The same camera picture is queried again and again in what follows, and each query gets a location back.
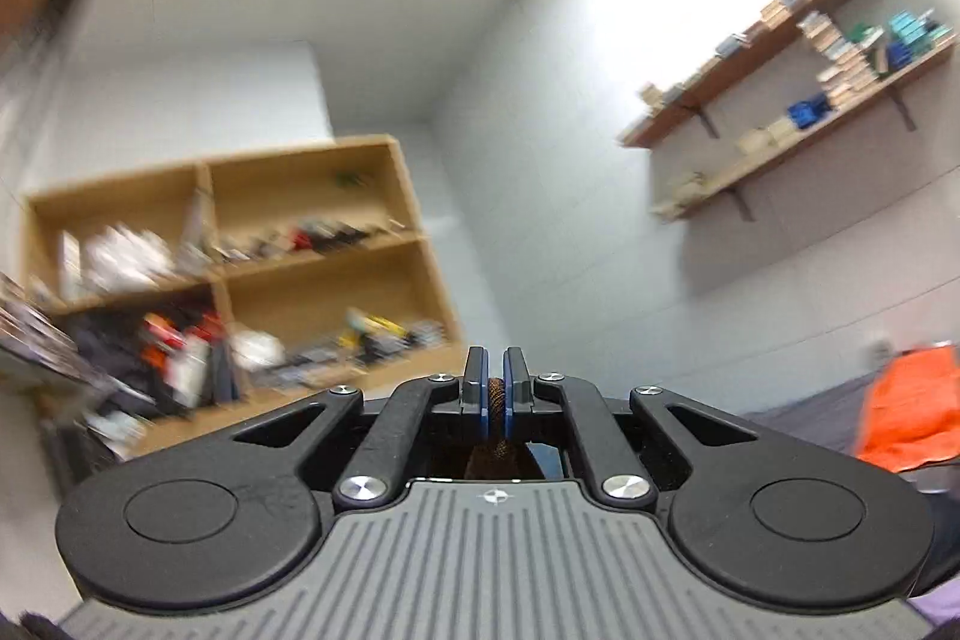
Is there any brown knitted sweater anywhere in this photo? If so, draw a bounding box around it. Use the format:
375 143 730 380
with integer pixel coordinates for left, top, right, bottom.
466 377 519 481

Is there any wooden cubby bookshelf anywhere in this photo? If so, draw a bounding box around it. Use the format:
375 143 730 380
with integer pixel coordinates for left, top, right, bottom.
19 133 469 462

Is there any orange cloth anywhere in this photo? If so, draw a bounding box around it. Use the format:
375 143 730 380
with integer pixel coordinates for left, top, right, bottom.
856 342 958 473

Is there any lower wooden wall shelf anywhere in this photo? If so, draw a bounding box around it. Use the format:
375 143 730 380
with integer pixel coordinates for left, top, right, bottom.
652 10 958 221

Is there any wooden wall shelf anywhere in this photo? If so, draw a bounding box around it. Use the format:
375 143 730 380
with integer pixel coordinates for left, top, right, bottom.
619 0 851 149
652 10 958 221

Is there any upper wooden wall shelf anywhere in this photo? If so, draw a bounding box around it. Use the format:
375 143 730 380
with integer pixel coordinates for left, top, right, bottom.
619 0 851 149

